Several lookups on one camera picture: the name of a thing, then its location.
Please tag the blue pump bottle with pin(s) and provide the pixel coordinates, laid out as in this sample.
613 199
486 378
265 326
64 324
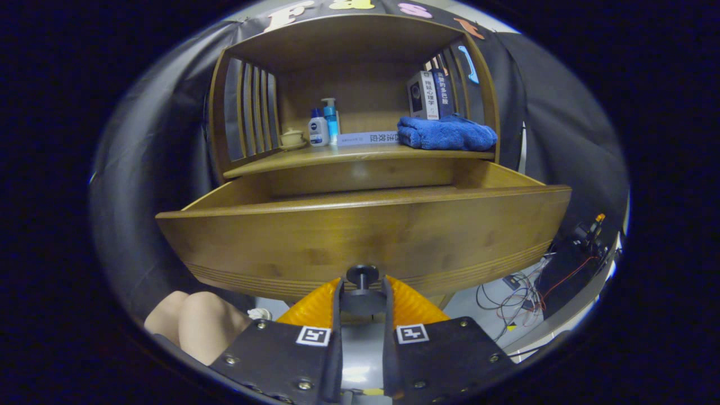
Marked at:
332 121

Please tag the wooden countertop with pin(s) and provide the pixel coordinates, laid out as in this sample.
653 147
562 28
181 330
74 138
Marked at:
360 153

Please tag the beige lidded tea cup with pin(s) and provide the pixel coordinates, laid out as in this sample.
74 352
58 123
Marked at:
292 139

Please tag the blue folded towel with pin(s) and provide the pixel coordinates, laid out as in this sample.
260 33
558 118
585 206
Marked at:
444 135

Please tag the grey standing book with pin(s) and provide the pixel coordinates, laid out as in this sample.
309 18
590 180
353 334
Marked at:
422 95

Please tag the white stand pole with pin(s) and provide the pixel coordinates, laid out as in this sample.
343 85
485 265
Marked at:
523 146

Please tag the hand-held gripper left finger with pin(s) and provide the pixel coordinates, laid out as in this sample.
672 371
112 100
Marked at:
336 337

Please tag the white lying book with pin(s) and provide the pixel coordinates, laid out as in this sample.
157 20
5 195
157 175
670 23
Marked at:
365 138

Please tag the white lotion bottle blue cap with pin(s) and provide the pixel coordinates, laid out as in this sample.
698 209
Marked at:
318 132

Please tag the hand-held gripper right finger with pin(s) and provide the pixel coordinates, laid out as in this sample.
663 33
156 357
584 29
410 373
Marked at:
389 337

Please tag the dark blue standing book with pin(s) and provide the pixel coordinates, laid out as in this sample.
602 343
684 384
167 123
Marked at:
445 93

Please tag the wooden cabinet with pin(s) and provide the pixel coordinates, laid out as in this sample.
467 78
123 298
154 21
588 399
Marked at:
349 50

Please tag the wooden drawer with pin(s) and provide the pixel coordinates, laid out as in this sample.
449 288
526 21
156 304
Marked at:
360 230

